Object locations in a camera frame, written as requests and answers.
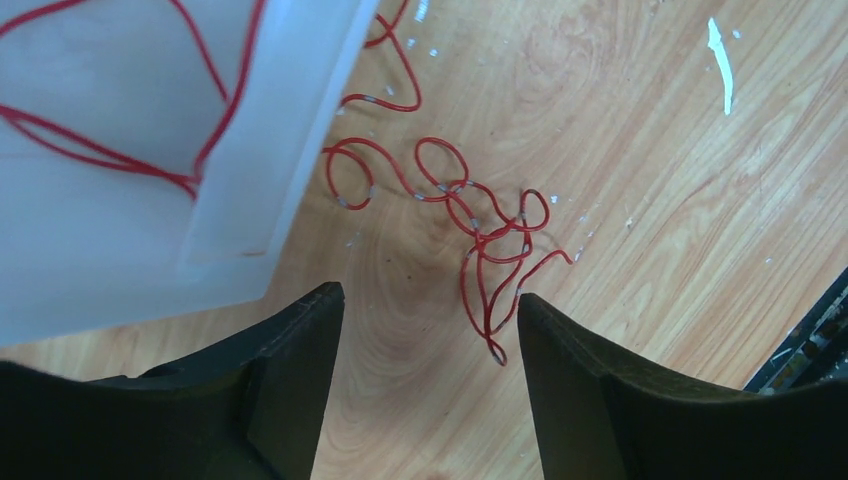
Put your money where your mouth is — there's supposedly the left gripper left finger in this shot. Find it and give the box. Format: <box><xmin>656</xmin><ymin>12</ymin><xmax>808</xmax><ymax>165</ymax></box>
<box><xmin>1</xmin><ymin>282</ymin><xmax>345</xmax><ymax>479</ymax></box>

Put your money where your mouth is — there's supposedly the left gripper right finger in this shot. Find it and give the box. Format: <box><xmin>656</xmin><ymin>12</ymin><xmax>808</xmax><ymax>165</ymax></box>
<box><xmin>517</xmin><ymin>294</ymin><xmax>847</xmax><ymax>479</ymax></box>

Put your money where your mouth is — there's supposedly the red wire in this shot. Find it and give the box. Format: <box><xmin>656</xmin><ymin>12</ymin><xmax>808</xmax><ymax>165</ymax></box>
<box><xmin>0</xmin><ymin>0</ymin><xmax>270</xmax><ymax>200</ymax></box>

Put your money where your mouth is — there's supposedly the white plastic bin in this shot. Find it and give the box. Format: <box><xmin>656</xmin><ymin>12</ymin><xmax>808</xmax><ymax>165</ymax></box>
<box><xmin>1</xmin><ymin>1</ymin><xmax>377</xmax><ymax>345</ymax></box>

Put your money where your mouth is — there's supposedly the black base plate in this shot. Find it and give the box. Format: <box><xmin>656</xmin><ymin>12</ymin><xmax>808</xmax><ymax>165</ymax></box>
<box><xmin>744</xmin><ymin>272</ymin><xmax>847</xmax><ymax>395</ymax></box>

